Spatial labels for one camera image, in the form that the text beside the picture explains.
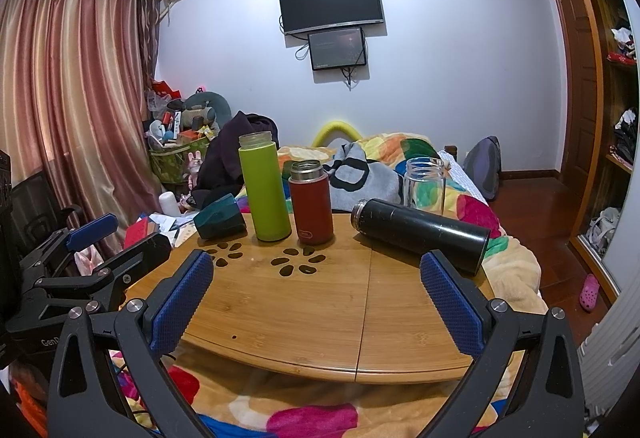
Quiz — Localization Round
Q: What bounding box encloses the red notebook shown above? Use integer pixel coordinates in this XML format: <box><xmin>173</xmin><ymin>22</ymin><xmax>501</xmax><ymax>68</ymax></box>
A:
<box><xmin>124</xmin><ymin>220</ymin><xmax>158</xmax><ymax>248</ymax></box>

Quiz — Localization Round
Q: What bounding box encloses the pink striped curtain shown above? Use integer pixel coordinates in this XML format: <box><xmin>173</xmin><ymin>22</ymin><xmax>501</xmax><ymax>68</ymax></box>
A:
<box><xmin>0</xmin><ymin>0</ymin><xmax>167</xmax><ymax>259</ymax></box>

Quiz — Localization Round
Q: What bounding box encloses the round wooden lap table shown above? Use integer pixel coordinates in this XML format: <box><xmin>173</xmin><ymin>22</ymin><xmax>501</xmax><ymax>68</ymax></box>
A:
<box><xmin>165</xmin><ymin>210</ymin><xmax>507</xmax><ymax>385</ymax></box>

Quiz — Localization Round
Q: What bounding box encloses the colourful patchwork blanket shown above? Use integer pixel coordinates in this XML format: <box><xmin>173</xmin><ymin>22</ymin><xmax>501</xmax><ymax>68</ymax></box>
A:
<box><xmin>10</xmin><ymin>133</ymin><xmax>549</xmax><ymax>438</ymax></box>

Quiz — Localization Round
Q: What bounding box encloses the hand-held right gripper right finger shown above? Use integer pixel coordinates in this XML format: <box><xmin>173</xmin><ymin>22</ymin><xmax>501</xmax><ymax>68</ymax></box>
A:
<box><xmin>419</xmin><ymin>249</ymin><xmax>586</xmax><ymax>438</ymax></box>

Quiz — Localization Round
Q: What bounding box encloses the black thermos bottle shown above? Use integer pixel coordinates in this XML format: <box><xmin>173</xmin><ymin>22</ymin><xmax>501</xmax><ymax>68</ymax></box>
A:
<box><xmin>350</xmin><ymin>198</ymin><xmax>492</xmax><ymax>276</ymax></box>

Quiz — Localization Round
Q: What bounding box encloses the green bottle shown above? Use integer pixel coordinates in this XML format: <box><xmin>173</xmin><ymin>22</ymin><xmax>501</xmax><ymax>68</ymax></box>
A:
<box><xmin>238</xmin><ymin>131</ymin><xmax>293</xmax><ymax>242</ymax></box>

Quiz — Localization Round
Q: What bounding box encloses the pink rabbit toy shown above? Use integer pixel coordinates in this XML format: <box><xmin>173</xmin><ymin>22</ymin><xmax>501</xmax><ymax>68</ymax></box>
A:
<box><xmin>184</xmin><ymin>150</ymin><xmax>207</xmax><ymax>185</ymax></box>

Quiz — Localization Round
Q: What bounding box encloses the white plastic bottle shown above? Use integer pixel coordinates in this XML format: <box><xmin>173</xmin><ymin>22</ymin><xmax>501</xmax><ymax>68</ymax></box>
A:
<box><xmin>159</xmin><ymin>192</ymin><xmax>181</xmax><ymax>219</ymax></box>

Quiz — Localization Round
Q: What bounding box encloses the clear glass cup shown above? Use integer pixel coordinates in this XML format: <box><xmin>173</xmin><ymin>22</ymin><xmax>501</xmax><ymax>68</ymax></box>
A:
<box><xmin>403</xmin><ymin>157</ymin><xmax>447</xmax><ymax>219</ymax></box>

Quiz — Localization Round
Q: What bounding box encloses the grey patterned sweater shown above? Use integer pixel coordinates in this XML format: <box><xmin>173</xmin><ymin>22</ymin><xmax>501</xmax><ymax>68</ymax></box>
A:
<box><xmin>322</xmin><ymin>142</ymin><xmax>407</xmax><ymax>214</ymax></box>

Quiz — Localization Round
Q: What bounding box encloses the grey bag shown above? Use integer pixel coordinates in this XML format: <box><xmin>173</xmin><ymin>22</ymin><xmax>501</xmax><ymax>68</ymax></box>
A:
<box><xmin>587</xmin><ymin>207</ymin><xmax>622</xmax><ymax>253</ymax></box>

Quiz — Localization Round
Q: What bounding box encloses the red thermos cup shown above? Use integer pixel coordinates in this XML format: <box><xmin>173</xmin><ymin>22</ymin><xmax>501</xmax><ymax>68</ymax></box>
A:
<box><xmin>288</xmin><ymin>160</ymin><xmax>335</xmax><ymax>246</ymax></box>

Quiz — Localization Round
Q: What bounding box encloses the yellow foam tube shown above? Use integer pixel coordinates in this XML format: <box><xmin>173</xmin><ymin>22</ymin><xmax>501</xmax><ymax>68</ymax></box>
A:
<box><xmin>312</xmin><ymin>119</ymin><xmax>366</xmax><ymax>148</ymax></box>

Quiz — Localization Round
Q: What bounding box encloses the wooden wardrobe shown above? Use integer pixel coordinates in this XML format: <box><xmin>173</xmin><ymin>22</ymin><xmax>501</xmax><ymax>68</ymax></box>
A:
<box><xmin>545</xmin><ymin>0</ymin><xmax>640</xmax><ymax>306</ymax></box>

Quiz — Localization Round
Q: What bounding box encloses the white ribbed panel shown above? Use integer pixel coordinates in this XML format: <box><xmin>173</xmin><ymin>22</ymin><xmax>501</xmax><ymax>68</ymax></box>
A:
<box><xmin>577</xmin><ymin>285</ymin><xmax>640</xmax><ymax>421</ymax></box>

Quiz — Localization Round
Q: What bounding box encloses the wall television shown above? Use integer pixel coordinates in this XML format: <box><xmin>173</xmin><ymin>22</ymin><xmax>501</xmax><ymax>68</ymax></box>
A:
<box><xmin>278</xmin><ymin>0</ymin><xmax>386</xmax><ymax>36</ymax></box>

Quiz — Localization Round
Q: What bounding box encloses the teal cup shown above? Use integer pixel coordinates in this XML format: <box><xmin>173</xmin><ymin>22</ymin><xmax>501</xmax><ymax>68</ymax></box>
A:
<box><xmin>193</xmin><ymin>194</ymin><xmax>248</xmax><ymax>240</ymax></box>

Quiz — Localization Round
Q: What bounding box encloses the green basket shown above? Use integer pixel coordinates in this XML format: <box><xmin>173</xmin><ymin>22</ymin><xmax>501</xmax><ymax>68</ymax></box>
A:
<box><xmin>150</xmin><ymin>145</ymin><xmax>198</xmax><ymax>185</ymax></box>

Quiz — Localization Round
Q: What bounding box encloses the black chair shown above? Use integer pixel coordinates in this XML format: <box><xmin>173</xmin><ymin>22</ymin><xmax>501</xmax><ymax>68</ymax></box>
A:
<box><xmin>9</xmin><ymin>170</ymin><xmax>83</xmax><ymax>249</ymax></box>

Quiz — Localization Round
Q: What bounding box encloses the small wall monitor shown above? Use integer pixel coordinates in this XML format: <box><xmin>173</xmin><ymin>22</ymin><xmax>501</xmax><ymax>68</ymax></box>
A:
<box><xmin>307</xmin><ymin>27</ymin><xmax>368</xmax><ymax>71</ymax></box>

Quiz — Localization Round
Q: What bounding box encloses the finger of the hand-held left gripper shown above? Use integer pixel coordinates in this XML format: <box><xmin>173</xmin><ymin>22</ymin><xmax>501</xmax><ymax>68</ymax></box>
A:
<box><xmin>75</xmin><ymin>232</ymin><xmax>173</xmax><ymax>314</ymax></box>
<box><xmin>17</xmin><ymin>213</ymin><xmax>120</xmax><ymax>289</ymax></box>

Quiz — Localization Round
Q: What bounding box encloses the grey plush toy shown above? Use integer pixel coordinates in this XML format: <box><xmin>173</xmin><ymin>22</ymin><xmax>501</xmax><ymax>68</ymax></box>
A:
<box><xmin>167</xmin><ymin>91</ymin><xmax>232</xmax><ymax>130</ymax></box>

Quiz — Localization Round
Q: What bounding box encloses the pink clog shoe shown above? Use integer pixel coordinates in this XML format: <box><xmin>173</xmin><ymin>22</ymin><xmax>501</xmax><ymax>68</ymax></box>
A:
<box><xmin>579</xmin><ymin>274</ymin><xmax>601</xmax><ymax>314</ymax></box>

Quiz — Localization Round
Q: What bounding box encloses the dark purple garment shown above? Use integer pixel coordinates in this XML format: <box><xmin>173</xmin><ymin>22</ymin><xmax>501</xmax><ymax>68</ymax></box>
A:
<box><xmin>191</xmin><ymin>110</ymin><xmax>281</xmax><ymax>211</ymax></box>

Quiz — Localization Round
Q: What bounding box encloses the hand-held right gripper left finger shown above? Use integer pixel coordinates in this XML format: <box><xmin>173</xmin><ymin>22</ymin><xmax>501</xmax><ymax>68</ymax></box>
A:
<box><xmin>46</xmin><ymin>249</ymin><xmax>216</xmax><ymax>438</ymax></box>

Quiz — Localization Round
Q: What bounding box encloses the grey backpack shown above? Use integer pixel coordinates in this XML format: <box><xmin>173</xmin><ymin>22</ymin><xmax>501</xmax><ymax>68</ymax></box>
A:
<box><xmin>462</xmin><ymin>136</ymin><xmax>502</xmax><ymax>201</ymax></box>

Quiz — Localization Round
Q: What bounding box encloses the wooden door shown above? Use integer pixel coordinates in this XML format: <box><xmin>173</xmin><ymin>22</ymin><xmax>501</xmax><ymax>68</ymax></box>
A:
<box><xmin>549</xmin><ymin>0</ymin><xmax>600</xmax><ymax>179</ymax></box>

